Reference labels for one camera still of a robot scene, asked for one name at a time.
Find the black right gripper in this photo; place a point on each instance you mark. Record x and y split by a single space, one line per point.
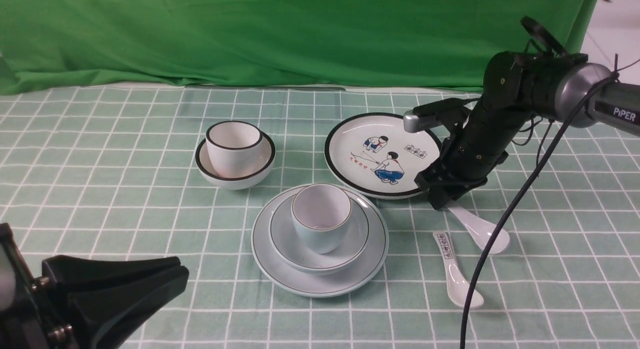
470 153

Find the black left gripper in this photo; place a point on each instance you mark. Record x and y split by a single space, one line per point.
107 300

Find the plain white ceramic spoon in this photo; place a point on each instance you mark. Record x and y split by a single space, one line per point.
479 229

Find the pale cup brown rim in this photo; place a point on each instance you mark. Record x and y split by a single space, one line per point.
321 213

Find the pale bowl brown rim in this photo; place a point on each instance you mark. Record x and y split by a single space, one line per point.
289 246

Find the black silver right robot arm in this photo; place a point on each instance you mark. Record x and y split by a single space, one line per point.
550 83

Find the illustrated plate black rim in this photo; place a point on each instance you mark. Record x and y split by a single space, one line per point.
374 155

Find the white spoon with characters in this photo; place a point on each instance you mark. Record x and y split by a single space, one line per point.
457 286

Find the pale plain plate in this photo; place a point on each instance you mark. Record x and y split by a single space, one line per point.
341 282

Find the green backdrop cloth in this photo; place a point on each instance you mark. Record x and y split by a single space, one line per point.
445 44

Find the white bowl black rim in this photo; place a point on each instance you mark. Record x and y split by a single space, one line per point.
258 171

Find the white cup black rim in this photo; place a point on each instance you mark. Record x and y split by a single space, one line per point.
233 148

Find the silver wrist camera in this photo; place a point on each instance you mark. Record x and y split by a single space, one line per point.
448 112

